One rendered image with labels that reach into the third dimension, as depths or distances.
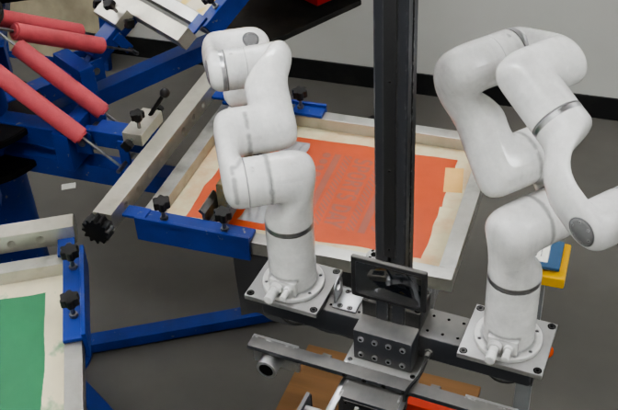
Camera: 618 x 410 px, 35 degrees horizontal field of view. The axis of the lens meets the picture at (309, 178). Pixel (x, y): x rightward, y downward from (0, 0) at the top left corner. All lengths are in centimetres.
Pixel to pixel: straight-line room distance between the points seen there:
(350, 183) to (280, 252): 69
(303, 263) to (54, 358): 61
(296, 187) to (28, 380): 74
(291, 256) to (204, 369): 156
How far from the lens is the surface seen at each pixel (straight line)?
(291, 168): 178
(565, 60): 156
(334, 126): 273
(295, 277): 192
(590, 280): 374
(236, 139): 182
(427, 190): 252
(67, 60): 305
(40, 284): 238
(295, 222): 183
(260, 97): 186
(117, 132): 268
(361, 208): 246
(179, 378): 339
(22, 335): 227
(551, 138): 149
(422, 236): 237
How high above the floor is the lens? 249
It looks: 37 degrees down
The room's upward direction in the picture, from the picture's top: 3 degrees counter-clockwise
